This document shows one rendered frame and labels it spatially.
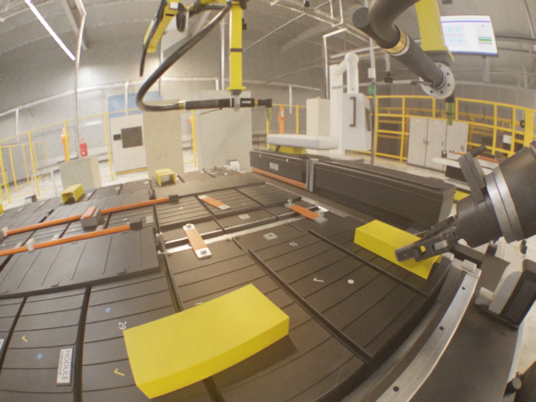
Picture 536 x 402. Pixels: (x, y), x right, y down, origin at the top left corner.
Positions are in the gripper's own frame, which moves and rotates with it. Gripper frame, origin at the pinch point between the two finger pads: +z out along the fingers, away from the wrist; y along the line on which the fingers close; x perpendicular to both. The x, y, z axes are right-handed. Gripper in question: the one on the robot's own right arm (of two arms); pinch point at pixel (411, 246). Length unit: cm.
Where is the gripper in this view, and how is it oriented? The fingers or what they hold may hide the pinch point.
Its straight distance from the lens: 41.7
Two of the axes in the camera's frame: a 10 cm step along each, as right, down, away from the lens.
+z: -3.8, 4.0, 8.3
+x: -3.4, -9.0, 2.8
